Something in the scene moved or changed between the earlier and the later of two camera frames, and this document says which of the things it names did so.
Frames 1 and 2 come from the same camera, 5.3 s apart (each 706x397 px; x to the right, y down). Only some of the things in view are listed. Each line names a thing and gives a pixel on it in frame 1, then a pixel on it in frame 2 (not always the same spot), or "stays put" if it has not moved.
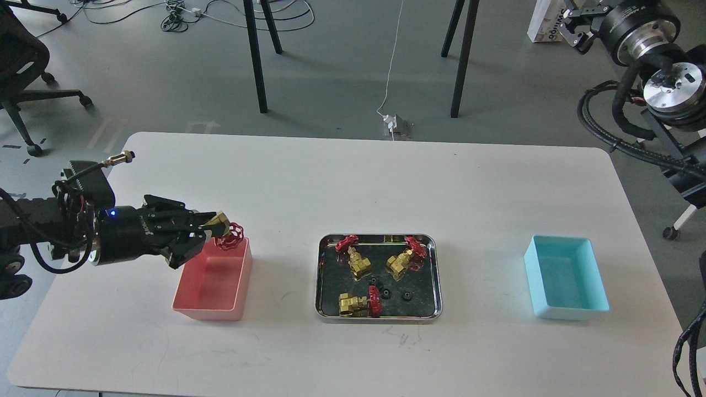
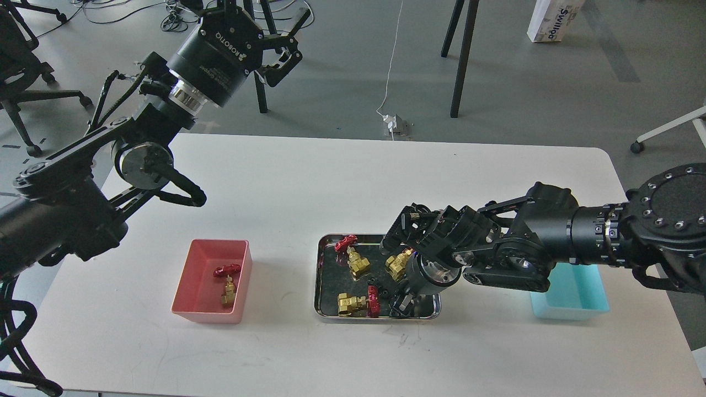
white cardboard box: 544,27 stays put
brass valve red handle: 229,241 → 228,297
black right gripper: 627,28 → 427,270
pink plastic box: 213,285 stays put
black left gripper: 126,232 → 224,48
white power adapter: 391,121 stays put
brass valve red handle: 412,257 stays put
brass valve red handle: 354,306 stays put
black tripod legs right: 471,15 stays put
